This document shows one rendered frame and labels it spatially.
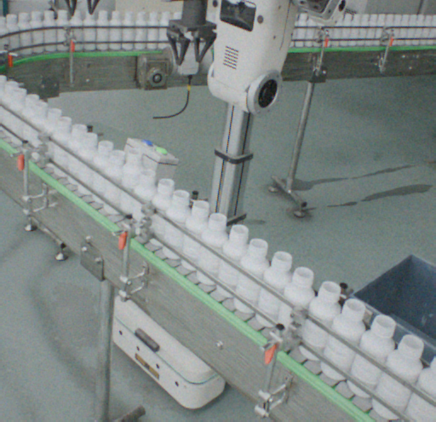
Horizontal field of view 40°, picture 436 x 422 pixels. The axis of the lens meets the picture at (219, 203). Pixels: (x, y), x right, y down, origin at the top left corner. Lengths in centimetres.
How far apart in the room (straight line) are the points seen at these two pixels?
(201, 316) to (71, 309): 149
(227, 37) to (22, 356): 150
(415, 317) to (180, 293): 75
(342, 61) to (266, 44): 166
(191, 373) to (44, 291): 96
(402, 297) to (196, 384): 86
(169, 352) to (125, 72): 132
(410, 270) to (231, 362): 65
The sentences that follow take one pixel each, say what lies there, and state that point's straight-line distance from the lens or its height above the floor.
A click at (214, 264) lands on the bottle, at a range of 134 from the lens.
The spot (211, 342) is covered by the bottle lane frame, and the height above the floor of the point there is 89.
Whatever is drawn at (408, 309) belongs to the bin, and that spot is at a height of 78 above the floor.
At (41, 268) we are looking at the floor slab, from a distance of 306.
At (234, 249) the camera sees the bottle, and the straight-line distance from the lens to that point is 128.
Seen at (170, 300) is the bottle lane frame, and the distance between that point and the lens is 145.
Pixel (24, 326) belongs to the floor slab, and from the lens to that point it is 275.
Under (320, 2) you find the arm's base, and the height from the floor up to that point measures 151.
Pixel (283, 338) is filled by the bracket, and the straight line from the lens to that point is 114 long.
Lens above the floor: 184
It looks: 30 degrees down
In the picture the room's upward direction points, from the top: 9 degrees clockwise
